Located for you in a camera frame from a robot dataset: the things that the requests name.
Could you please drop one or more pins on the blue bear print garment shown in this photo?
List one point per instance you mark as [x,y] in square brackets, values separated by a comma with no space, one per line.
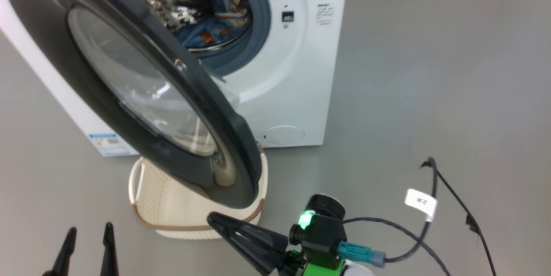
[202,35]

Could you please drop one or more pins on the dark round washing machine door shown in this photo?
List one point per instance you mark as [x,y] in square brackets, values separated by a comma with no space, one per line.
[86,95]

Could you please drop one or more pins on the white front-load washing machine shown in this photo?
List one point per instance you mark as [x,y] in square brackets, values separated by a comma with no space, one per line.
[301,95]

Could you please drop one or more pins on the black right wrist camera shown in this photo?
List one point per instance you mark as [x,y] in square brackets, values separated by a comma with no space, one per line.
[320,233]

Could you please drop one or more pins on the black door lock latch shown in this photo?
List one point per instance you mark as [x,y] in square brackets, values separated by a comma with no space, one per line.
[288,17]

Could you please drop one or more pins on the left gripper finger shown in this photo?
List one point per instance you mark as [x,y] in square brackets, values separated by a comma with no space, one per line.
[64,254]
[109,254]

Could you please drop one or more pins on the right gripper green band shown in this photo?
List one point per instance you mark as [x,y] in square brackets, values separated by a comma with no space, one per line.
[320,269]

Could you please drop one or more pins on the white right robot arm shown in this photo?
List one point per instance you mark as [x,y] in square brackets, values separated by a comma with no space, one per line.
[357,269]

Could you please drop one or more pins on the blue energy label sticker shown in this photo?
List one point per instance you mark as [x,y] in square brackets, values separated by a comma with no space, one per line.
[112,144]

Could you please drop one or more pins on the cream perforated laundry basket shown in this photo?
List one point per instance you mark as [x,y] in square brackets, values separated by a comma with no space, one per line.
[172,220]

